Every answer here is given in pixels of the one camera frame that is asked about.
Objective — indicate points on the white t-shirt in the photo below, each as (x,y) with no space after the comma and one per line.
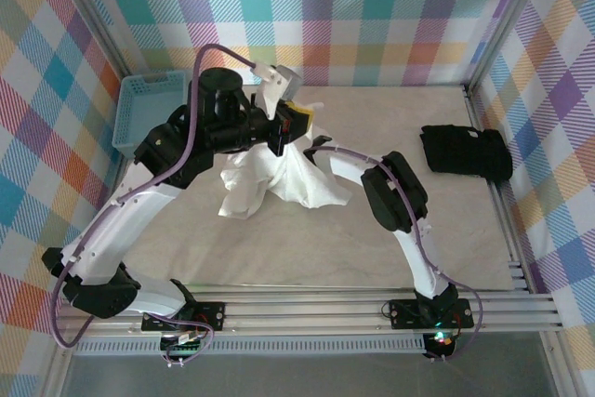
(297,183)

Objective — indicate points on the black t-shirt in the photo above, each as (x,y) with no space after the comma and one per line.
(465,153)

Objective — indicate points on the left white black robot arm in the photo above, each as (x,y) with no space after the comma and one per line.
(116,229)

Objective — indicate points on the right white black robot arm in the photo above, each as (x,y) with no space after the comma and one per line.
(395,192)

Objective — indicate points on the blue plastic basket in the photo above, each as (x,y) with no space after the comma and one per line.
(139,109)

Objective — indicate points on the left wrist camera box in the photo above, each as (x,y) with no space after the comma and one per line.
(288,83)

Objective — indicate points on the aluminium side rail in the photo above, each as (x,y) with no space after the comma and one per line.
(506,229)
(122,169)

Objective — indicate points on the aluminium mounting rail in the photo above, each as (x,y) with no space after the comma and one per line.
(302,311)

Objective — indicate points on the aluminium frame post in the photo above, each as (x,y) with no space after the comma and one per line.
(93,16)
(506,20)

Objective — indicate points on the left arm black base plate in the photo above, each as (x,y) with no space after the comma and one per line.
(214,315)

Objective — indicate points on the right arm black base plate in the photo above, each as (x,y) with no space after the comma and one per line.
(404,315)

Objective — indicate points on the aluminium frame leg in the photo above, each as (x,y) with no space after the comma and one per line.
(56,369)
(555,364)

